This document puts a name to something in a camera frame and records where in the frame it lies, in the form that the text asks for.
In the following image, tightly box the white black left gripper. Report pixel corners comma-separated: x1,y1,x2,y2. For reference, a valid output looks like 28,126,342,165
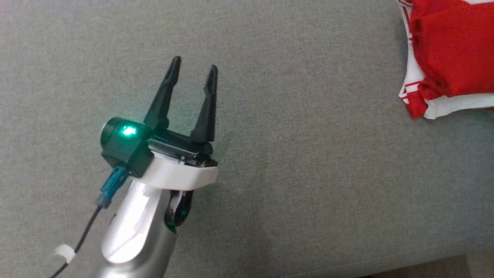
135,56,218,190

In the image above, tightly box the grey fabric sofa ottoman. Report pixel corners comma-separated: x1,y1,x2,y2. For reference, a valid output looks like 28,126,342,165
0,0,494,278

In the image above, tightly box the black cable blue connector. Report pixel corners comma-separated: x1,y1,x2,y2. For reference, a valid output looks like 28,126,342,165
48,166,130,278

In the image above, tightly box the white cable tie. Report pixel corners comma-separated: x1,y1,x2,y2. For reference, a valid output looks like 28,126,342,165
53,244,76,264

